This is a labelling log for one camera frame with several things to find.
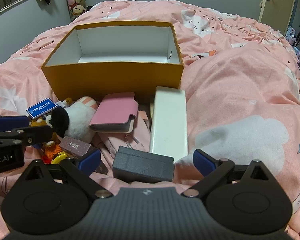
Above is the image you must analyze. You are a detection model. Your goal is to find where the pink leather wallet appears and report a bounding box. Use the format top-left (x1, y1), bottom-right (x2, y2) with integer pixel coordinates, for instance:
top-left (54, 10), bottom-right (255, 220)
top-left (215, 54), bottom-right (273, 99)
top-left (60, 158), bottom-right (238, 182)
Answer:
top-left (88, 92), bottom-right (138, 133)

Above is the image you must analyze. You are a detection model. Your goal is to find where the long white box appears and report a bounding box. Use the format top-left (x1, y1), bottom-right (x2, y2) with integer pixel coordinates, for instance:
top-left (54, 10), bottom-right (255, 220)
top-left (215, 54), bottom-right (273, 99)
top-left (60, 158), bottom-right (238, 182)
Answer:
top-left (149, 86), bottom-right (188, 163)

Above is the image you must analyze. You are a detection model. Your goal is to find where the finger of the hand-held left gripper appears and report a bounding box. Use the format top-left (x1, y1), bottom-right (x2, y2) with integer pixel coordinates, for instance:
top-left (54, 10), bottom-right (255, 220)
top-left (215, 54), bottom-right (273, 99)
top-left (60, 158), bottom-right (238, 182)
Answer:
top-left (0, 114), bottom-right (31, 132)
top-left (0, 125), bottom-right (53, 147)

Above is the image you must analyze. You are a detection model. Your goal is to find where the blue paper tag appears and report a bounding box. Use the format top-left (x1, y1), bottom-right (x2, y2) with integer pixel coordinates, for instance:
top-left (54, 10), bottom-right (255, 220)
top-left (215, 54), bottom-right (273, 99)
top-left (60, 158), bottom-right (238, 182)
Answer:
top-left (26, 97), bottom-right (57, 119)

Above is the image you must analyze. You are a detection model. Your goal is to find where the white plush toy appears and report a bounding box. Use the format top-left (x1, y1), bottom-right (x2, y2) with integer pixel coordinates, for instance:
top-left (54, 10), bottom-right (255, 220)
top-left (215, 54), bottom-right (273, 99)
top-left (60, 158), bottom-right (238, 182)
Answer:
top-left (51, 96), bottom-right (99, 143)

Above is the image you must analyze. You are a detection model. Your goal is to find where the orange cardboard box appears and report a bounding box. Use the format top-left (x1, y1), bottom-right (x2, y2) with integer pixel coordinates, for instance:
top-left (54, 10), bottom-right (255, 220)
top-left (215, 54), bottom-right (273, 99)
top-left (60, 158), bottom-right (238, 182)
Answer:
top-left (41, 21), bottom-right (184, 104)

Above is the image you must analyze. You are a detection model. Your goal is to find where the pink printed blanket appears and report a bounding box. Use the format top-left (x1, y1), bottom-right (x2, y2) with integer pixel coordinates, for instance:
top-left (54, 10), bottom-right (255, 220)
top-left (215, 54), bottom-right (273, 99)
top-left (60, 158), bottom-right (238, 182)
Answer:
top-left (0, 0), bottom-right (300, 240)

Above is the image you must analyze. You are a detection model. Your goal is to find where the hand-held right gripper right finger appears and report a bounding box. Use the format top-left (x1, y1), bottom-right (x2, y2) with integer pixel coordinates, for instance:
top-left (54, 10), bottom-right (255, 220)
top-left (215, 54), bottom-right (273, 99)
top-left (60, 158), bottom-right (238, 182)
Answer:
top-left (182, 149), bottom-right (273, 198)

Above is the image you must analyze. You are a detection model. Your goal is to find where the small mauve printed box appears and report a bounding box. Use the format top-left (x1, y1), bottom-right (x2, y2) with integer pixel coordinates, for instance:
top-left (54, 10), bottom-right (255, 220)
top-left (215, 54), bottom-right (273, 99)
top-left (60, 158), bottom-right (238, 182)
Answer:
top-left (59, 135), bottom-right (109, 175)

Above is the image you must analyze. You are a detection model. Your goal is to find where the cream door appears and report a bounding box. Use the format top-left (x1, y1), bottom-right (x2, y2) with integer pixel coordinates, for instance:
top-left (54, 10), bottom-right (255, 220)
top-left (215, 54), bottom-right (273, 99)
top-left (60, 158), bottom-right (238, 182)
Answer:
top-left (258, 0), bottom-right (300, 28)

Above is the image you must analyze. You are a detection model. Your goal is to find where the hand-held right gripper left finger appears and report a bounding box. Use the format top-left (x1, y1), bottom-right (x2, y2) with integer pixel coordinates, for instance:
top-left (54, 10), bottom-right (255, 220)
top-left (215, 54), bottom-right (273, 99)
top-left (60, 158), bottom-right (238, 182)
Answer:
top-left (24, 149), bottom-right (113, 198)

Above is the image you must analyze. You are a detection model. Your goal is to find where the yellow toy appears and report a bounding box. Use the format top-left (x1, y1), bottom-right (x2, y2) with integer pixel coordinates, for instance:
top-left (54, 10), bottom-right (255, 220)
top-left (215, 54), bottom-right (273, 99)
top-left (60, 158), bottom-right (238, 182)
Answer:
top-left (51, 152), bottom-right (67, 165)

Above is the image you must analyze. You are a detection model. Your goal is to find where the dark grey box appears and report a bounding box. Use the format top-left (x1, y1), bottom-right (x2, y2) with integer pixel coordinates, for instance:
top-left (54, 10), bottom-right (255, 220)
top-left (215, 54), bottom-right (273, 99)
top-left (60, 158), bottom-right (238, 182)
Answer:
top-left (112, 146), bottom-right (175, 183)

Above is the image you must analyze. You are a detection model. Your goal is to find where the pink fabric pouch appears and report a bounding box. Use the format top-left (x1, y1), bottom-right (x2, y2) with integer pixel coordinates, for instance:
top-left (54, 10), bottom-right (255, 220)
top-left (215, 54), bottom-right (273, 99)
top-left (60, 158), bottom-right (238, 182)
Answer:
top-left (97, 110), bottom-right (152, 159)

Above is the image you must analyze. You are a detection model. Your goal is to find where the orange crochet toy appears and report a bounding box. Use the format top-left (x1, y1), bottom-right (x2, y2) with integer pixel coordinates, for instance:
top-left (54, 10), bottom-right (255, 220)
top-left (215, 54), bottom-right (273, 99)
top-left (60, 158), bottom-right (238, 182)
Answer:
top-left (41, 140), bottom-right (63, 164)

